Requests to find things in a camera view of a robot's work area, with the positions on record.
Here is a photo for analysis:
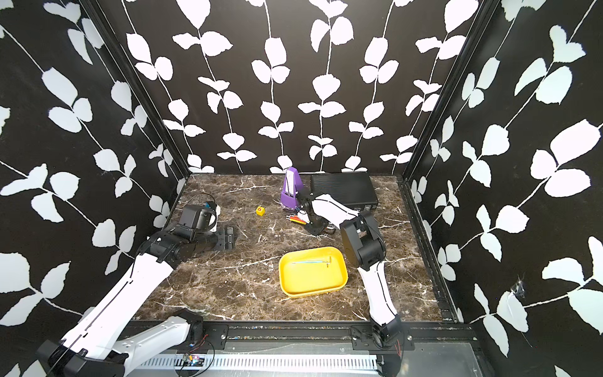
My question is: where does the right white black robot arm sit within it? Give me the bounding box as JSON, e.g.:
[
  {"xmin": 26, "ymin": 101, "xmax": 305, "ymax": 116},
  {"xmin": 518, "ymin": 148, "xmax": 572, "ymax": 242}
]
[{"xmin": 296, "ymin": 189, "xmax": 404, "ymax": 348}]

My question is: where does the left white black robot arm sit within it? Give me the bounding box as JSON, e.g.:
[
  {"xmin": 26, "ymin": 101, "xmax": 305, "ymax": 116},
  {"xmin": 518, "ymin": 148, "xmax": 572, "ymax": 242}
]
[{"xmin": 36, "ymin": 225, "xmax": 236, "ymax": 376}]

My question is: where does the yellow plastic storage tray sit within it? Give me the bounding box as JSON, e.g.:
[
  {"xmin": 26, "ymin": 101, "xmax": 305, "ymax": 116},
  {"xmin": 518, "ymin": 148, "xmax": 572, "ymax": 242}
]
[{"xmin": 279, "ymin": 247, "xmax": 349, "ymax": 298}]

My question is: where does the purple metronome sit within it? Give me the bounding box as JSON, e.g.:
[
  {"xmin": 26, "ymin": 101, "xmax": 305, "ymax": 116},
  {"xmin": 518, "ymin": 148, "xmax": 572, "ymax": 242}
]
[{"xmin": 280, "ymin": 167, "xmax": 304, "ymax": 210}]

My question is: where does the black ribbed metal case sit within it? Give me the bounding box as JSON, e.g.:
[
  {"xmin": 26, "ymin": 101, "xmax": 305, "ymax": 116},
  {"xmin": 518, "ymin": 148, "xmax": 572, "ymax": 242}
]
[{"xmin": 310, "ymin": 172, "xmax": 378, "ymax": 210}]

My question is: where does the white perforated strip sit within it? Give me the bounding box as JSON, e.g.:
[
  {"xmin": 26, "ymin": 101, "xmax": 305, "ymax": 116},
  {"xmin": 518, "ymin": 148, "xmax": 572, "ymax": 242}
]
[{"xmin": 135, "ymin": 353, "xmax": 380, "ymax": 374}]

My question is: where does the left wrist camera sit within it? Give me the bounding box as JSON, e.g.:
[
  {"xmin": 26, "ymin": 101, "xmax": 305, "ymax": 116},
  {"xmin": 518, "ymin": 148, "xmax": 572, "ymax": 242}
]
[{"xmin": 179, "ymin": 201, "xmax": 218, "ymax": 231}]

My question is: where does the black mounting rail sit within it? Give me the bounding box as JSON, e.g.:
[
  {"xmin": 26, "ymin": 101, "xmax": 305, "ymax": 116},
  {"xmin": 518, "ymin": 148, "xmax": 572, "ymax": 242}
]
[{"xmin": 199, "ymin": 320, "xmax": 481, "ymax": 353}]

